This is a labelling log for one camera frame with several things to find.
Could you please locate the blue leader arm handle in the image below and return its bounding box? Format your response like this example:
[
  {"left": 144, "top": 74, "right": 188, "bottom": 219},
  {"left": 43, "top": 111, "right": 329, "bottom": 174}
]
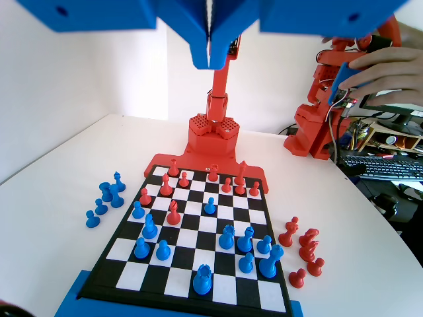
[{"left": 328, "top": 61, "right": 360, "bottom": 106}]

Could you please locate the red leader arm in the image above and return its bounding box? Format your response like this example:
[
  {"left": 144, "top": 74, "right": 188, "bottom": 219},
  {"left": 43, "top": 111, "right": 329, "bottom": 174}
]
[{"left": 283, "top": 15, "right": 403, "bottom": 162}]

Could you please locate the blue chess bishop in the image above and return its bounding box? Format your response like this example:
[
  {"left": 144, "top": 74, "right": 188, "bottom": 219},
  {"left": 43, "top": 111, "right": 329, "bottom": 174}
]
[
  {"left": 236, "top": 226, "right": 254, "bottom": 252},
  {"left": 142, "top": 213, "right": 159, "bottom": 241}
]

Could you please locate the red chess knight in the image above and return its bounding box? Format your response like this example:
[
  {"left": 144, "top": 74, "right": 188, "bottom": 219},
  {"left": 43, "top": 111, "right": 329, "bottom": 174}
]
[
  {"left": 299, "top": 242, "right": 320, "bottom": 264},
  {"left": 299, "top": 228, "right": 321, "bottom": 247}
]

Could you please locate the person's hand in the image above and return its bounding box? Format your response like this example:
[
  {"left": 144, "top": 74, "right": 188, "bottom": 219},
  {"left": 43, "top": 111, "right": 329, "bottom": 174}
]
[{"left": 322, "top": 19, "right": 423, "bottom": 112}]

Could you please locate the black monitor stand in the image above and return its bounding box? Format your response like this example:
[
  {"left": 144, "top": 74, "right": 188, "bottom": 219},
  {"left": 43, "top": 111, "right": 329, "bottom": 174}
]
[{"left": 376, "top": 104, "right": 423, "bottom": 133}]

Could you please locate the wooden desk organizer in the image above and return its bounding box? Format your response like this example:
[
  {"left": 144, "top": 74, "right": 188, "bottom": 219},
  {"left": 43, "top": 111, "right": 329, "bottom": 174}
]
[{"left": 358, "top": 120, "right": 423, "bottom": 153}]

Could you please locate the black and white chessboard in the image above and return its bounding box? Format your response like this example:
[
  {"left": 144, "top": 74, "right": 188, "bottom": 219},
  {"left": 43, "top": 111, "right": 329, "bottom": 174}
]
[{"left": 78, "top": 164, "right": 295, "bottom": 317}]

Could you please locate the black computer keyboard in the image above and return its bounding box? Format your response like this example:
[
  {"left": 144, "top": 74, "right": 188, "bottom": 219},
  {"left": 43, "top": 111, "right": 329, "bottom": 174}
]
[{"left": 342, "top": 154, "right": 423, "bottom": 182}]

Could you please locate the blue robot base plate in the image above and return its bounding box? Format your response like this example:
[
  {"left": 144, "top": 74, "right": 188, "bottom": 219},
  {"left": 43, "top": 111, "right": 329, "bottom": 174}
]
[{"left": 54, "top": 269, "right": 305, "bottom": 317}]

